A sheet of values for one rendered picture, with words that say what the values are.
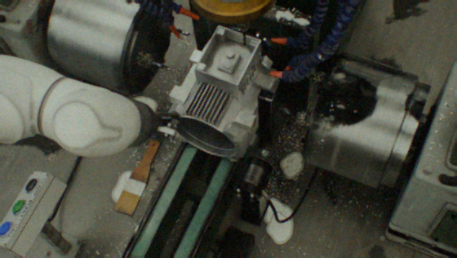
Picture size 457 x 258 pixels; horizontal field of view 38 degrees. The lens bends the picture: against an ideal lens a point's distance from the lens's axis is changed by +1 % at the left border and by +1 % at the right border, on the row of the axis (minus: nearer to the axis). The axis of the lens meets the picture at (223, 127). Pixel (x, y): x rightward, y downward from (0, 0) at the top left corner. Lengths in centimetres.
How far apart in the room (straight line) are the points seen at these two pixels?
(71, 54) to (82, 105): 54
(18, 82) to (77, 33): 44
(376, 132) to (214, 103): 34
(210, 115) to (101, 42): 29
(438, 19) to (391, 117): 65
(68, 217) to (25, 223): 30
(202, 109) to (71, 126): 46
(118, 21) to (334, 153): 53
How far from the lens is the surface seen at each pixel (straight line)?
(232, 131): 136
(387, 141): 131
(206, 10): 122
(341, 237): 158
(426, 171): 127
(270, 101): 121
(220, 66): 139
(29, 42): 154
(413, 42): 185
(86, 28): 147
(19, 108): 106
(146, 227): 148
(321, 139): 133
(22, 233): 138
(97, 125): 98
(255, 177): 136
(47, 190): 139
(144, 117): 112
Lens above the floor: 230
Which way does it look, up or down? 63 degrees down
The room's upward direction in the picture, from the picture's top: 8 degrees counter-clockwise
